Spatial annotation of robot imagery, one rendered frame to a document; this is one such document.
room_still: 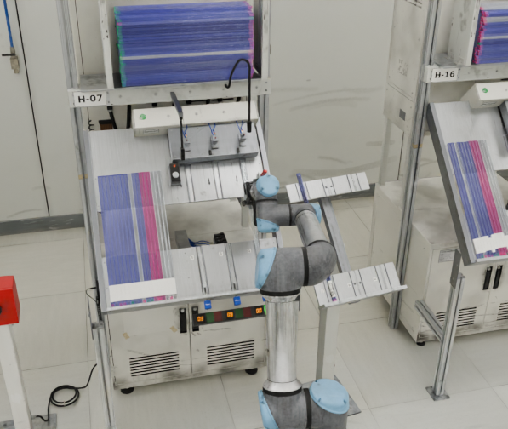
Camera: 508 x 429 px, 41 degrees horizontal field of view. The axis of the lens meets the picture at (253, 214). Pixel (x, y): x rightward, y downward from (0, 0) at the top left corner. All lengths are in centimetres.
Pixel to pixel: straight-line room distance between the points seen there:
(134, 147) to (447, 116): 133
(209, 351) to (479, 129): 152
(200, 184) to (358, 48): 208
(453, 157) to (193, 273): 120
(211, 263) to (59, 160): 199
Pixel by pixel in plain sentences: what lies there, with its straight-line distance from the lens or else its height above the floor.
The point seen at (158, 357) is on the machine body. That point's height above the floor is 20.
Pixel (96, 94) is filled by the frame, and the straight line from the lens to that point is 262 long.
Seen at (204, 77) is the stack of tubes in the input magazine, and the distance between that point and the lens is 261.
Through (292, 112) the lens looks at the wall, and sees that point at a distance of 442.
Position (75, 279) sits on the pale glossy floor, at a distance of 400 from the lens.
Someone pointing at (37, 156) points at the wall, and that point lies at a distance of 432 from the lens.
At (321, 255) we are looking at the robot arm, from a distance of 194.
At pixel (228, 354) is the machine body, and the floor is 17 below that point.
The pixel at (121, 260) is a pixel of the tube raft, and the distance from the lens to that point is 252.
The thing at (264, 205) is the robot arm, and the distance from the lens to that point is 229.
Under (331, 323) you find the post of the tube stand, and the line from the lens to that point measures 283.
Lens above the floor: 217
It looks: 28 degrees down
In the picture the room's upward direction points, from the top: straight up
